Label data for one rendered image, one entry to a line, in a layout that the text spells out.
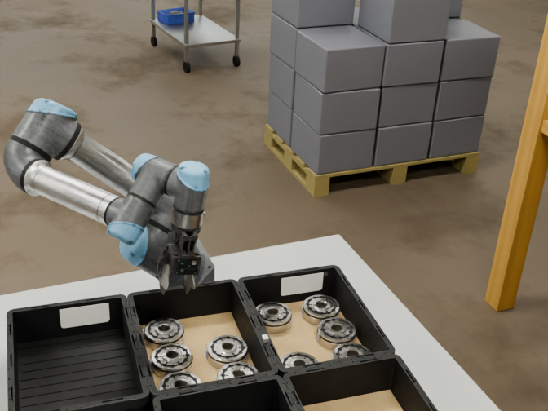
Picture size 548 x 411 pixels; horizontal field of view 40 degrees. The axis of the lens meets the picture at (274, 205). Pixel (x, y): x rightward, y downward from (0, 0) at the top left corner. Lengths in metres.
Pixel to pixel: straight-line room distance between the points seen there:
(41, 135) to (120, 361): 0.61
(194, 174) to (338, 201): 2.79
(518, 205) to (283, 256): 1.26
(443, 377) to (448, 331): 1.36
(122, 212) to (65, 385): 0.45
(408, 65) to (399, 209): 0.82
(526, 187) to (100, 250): 2.08
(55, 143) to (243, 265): 0.83
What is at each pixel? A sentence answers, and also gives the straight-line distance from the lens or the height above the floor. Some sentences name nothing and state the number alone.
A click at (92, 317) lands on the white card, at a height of 0.88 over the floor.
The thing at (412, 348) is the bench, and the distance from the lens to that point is 2.30.
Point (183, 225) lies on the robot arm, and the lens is 1.81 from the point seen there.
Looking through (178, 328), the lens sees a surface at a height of 0.86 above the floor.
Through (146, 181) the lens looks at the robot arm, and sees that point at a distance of 1.81.
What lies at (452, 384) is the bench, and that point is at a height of 0.70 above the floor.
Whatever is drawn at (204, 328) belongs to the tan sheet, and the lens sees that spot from 2.09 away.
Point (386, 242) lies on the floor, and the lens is 4.14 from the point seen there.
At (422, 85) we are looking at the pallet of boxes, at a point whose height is 0.63.
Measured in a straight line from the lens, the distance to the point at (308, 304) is 2.14.
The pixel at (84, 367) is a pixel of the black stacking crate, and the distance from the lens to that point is 2.00.
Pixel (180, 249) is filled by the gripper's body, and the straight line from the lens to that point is 1.83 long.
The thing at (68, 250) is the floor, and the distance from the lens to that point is 4.02.
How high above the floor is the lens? 2.12
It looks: 29 degrees down
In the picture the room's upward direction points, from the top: 3 degrees clockwise
